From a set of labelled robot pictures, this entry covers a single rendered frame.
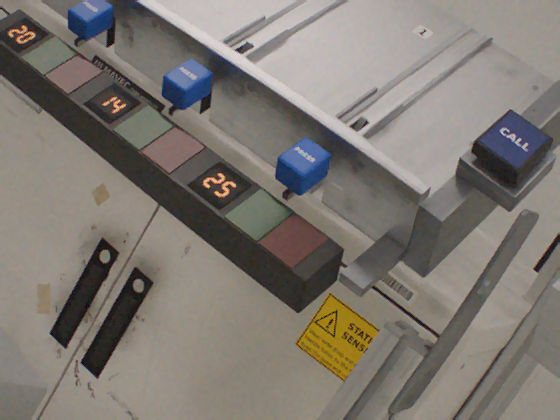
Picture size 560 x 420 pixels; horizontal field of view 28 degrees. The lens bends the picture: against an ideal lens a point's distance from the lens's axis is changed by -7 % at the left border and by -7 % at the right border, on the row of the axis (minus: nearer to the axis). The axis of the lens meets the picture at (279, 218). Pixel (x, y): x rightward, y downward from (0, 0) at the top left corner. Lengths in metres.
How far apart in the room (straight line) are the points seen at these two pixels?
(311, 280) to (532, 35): 2.11
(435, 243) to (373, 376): 0.10
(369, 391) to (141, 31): 0.32
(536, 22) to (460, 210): 2.06
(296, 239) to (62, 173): 0.57
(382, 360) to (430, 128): 0.17
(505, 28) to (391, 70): 1.97
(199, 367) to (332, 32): 0.44
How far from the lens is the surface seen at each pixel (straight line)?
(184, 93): 0.84
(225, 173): 0.81
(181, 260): 1.22
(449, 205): 0.79
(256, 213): 0.79
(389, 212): 0.81
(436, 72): 0.90
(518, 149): 0.79
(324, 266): 0.77
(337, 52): 0.90
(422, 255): 0.81
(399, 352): 0.82
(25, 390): 0.52
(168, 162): 0.81
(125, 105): 0.85
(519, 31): 2.84
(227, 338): 1.20
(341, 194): 0.83
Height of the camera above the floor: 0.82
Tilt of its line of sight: 11 degrees down
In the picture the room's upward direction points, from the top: 32 degrees clockwise
